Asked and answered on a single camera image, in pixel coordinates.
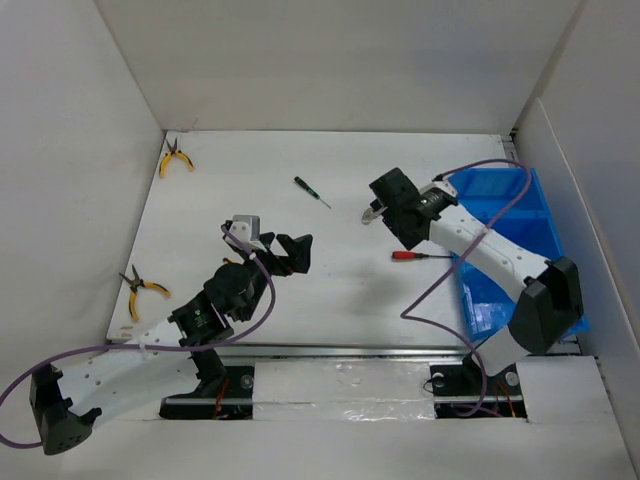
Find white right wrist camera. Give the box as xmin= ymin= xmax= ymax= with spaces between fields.
xmin=430 ymin=175 xmax=457 ymax=201

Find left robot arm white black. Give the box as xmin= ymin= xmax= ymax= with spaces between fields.
xmin=29 ymin=219 xmax=313 ymax=456

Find silver folding utility knife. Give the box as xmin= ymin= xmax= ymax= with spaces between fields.
xmin=361 ymin=207 xmax=385 ymax=225

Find red handled screwdriver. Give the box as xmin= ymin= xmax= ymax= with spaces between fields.
xmin=391 ymin=251 xmax=452 ymax=261

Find blue plastic compartment bin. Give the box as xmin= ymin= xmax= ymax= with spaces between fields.
xmin=442 ymin=167 xmax=591 ymax=346

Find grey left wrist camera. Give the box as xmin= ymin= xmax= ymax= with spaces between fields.
xmin=230 ymin=215 xmax=260 ymax=243

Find metal mounting rail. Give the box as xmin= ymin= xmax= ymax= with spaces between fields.
xmin=107 ymin=342 xmax=581 ymax=401

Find yellow pliers near left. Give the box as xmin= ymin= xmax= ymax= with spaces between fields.
xmin=118 ymin=264 xmax=172 ymax=322

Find yellow pliers far corner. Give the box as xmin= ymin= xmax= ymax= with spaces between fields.
xmin=158 ymin=137 xmax=195 ymax=179

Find green black precision screwdriver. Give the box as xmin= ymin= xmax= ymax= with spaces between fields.
xmin=294 ymin=176 xmax=331 ymax=208

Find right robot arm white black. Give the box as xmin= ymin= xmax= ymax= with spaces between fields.
xmin=369 ymin=168 xmax=584 ymax=393

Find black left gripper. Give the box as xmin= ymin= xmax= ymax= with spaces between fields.
xmin=237 ymin=232 xmax=310 ymax=322

